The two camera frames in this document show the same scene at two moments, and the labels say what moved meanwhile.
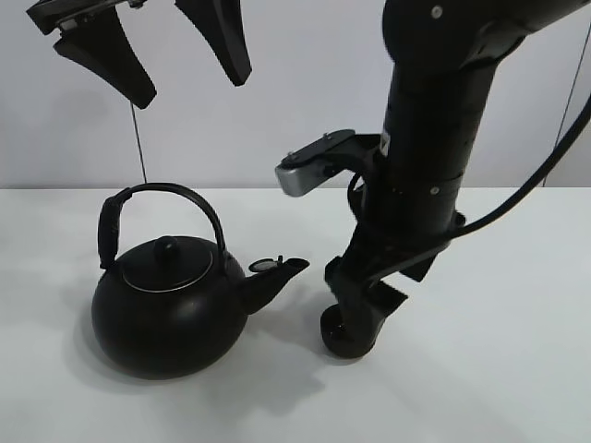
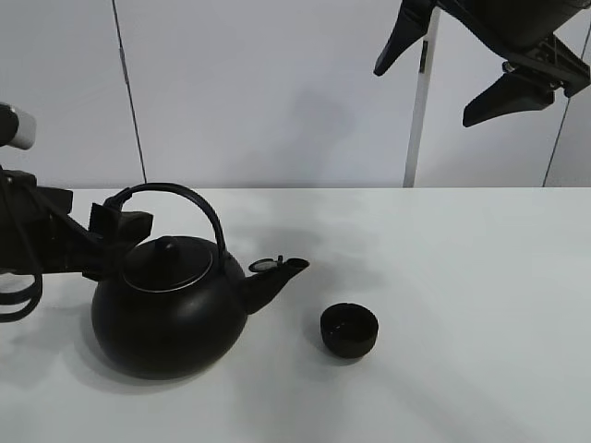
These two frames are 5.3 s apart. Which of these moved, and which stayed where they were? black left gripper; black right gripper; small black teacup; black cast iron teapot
Moved: black right gripper; black left gripper
Stayed: small black teacup; black cast iron teapot
